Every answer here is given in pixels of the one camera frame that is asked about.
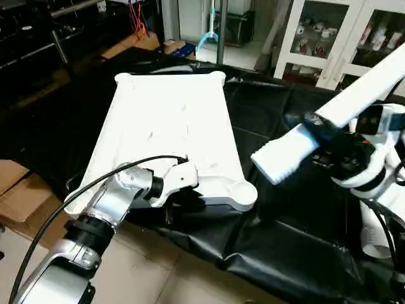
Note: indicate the white plastic table leg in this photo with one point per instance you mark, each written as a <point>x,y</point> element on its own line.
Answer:
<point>374,231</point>
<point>304,136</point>

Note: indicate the white plastic table top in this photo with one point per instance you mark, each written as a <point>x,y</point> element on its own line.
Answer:
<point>164,120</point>

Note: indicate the white glass-door cabinet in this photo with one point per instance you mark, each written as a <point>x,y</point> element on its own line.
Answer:
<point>342,38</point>

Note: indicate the black mat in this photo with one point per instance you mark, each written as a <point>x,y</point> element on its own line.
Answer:
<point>285,253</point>

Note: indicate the dark metal stand pole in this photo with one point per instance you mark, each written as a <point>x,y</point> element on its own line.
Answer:
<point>221,31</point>

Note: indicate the teal and white pole tool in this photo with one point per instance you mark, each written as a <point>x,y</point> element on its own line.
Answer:
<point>210,28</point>

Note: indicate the blue box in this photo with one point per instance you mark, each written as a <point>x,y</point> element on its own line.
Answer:
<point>183,48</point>

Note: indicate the brown cardboard box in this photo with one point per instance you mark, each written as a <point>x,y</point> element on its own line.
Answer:
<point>25,196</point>

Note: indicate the grey metal post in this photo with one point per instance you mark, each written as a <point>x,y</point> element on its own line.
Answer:
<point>59,44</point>

